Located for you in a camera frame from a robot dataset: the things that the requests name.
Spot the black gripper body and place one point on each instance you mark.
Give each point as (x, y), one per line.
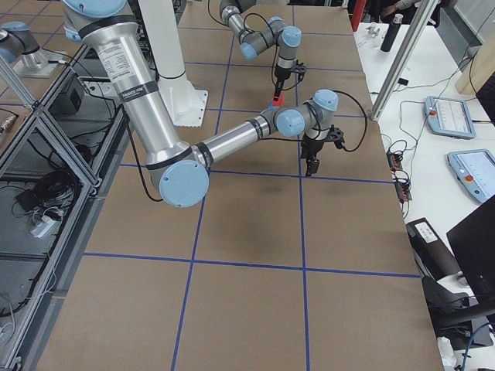
(281, 73)
(313, 146)

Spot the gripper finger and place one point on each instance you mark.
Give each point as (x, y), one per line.
(313, 165)
(276, 93)
(281, 83)
(309, 167)

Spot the red foam block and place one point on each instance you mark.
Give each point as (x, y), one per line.
(278, 103)

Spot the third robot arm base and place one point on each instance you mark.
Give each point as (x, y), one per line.
(19, 46)

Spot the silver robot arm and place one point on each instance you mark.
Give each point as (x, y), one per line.
(253, 43)
(157, 102)

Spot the black power strip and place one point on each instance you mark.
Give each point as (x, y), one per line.
(401, 179)

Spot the black water bottle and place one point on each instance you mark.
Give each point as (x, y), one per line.
(391, 33)

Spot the far teach pendant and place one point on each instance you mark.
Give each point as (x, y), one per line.
(449, 117)

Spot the teach pendant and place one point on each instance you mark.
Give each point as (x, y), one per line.
(475, 171)
(449, 117)

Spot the near teach pendant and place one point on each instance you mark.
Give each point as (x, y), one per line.
(475, 171)

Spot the black box with label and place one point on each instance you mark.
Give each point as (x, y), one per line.
(431, 255)

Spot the black monitor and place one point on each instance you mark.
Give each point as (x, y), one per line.
(472, 243)

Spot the wooden board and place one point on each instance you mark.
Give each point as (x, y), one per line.
(479, 70)

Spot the white power strip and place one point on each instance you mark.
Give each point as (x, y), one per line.
(42, 227)

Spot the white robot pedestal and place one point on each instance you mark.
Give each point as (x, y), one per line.
(185, 104)

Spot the aluminium frame post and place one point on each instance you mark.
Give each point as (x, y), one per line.
(405, 50)

